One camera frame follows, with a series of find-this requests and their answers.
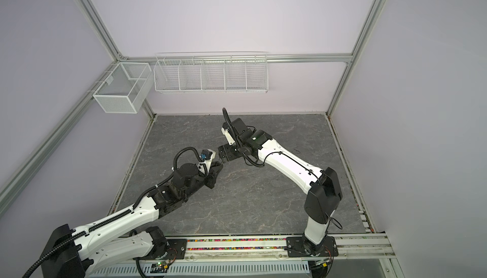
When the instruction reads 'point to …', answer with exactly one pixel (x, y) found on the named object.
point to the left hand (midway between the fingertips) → (218, 166)
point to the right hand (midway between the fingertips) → (228, 152)
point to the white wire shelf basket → (243, 72)
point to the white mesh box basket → (125, 88)
